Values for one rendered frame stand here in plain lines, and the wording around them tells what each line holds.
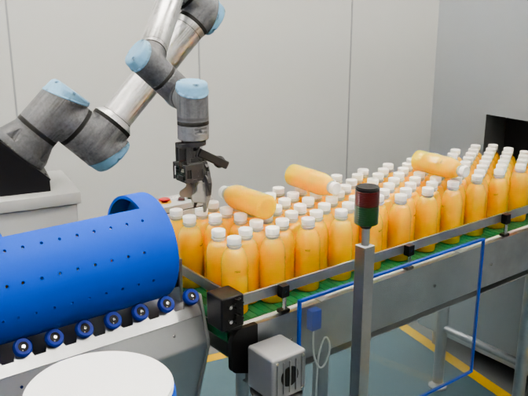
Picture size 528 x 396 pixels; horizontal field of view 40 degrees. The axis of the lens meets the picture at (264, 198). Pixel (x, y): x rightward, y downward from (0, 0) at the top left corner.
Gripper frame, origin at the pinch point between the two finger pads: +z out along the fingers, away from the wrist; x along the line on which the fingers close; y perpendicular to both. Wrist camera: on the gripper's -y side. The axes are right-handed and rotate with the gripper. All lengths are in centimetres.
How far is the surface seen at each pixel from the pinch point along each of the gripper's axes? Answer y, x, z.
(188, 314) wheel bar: 20.0, 23.9, 20.3
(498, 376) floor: -158, 4, 112
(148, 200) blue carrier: 26.2, 16.3, -10.3
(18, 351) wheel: 65, 24, 16
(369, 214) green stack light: -18, 51, -7
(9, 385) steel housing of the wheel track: 68, 25, 24
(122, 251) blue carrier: 38.5, 25.3, -2.3
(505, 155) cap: -130, 14, 1
